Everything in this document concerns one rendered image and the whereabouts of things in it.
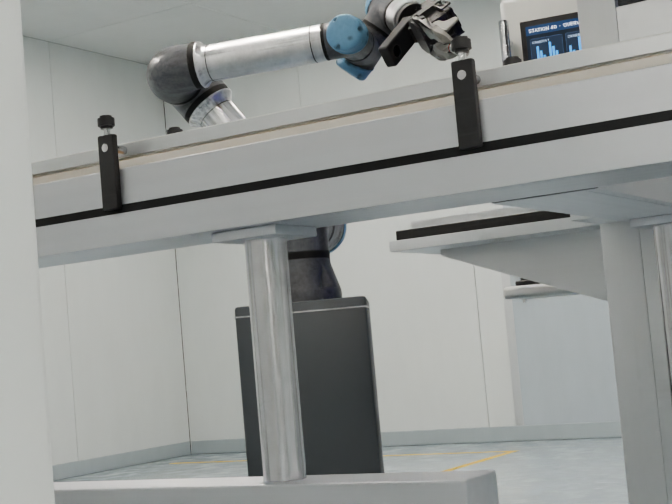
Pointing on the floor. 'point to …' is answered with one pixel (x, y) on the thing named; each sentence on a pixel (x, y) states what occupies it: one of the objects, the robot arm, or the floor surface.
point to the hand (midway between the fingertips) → (449, 47)
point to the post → (628, 316)
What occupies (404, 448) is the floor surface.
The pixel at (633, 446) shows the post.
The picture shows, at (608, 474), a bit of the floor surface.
